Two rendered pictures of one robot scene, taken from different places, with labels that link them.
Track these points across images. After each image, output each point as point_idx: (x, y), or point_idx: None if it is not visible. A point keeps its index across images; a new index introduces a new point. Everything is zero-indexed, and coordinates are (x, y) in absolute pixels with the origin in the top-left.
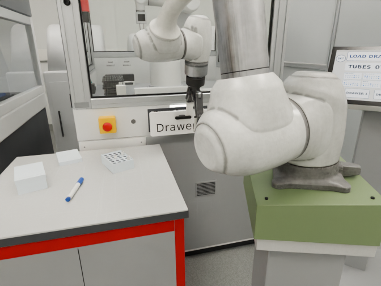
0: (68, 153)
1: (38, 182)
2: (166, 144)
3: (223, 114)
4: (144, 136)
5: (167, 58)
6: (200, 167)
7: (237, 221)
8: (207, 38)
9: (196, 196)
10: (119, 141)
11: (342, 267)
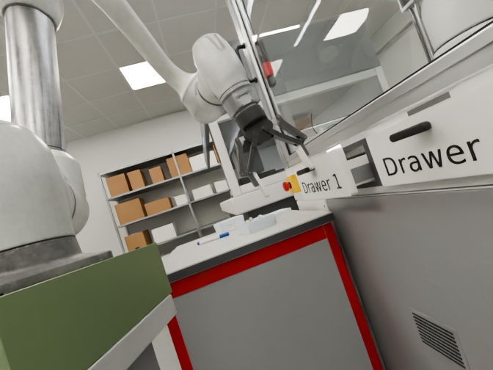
0: (278, 211)
1: (218, 228)
2: (345, 213)
3: None
4: (326, 198)
5: (202, 114)
6: (405, 274)
7: None
8: (201, 67)
9: (422, 341)
10: (312, 202)
11: None
